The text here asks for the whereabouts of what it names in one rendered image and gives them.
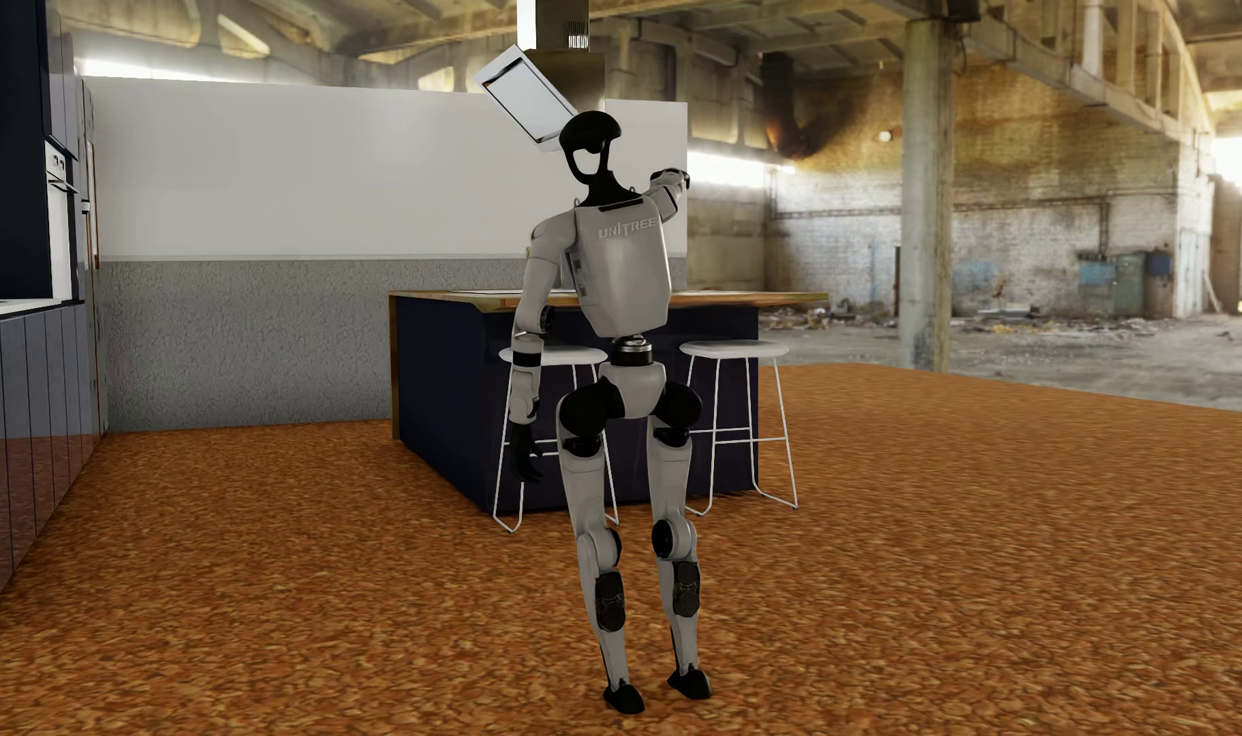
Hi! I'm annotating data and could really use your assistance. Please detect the grey left robot leg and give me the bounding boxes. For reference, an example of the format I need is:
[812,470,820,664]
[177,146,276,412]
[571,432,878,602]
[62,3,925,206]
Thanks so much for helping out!
[555,375,647,717]

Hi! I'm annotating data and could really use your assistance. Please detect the grey robot leg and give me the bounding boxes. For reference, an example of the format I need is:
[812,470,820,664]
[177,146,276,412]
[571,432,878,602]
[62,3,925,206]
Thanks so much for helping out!
[555,375,647,717]
[644,379,714,703]

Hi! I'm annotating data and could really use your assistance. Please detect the dark blue kitchen island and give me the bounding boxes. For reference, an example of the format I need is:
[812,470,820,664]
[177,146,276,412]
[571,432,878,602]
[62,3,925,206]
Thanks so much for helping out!
[388,289,830,517]

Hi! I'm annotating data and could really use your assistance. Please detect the black robot head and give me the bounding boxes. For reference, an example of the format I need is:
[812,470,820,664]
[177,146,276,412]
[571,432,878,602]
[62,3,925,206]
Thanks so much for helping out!
[558,110,624,206]

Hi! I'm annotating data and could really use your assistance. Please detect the grey robot torso with lettering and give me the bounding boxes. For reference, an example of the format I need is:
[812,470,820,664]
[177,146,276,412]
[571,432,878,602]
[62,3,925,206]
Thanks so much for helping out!
[568,198,676,421]

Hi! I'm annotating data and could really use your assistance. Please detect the grey right robot leg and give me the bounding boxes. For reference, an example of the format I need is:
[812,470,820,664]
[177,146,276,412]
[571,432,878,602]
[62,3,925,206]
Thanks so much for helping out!
[644,379,714,703]

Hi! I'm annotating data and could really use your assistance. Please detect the steel range hood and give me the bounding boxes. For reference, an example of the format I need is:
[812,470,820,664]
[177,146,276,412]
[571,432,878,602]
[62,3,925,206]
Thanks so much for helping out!
[472,0,608,153]

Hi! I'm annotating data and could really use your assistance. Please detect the concrete pillar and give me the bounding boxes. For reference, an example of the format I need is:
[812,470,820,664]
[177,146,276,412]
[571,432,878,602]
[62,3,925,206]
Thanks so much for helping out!
[897,16,958,375]

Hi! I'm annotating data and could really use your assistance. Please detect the dark blue base cabinets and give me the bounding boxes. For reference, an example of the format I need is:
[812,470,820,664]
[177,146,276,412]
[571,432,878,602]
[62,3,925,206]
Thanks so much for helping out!
[0,297,108,627]

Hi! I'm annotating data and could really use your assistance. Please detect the dark blue tall cabinet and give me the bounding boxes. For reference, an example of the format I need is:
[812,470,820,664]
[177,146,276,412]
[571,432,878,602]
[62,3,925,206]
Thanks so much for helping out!
[0,0,102,305]

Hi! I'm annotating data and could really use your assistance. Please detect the white wire-leg bar stool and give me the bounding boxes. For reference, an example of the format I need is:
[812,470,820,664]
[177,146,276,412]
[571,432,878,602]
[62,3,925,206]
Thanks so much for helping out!
[678,338,801,519]
[491,343,623,536]

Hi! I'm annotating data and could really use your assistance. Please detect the built-in wall oven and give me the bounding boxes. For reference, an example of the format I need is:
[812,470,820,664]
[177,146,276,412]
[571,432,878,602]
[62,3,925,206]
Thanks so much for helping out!
[43,140,80,303]

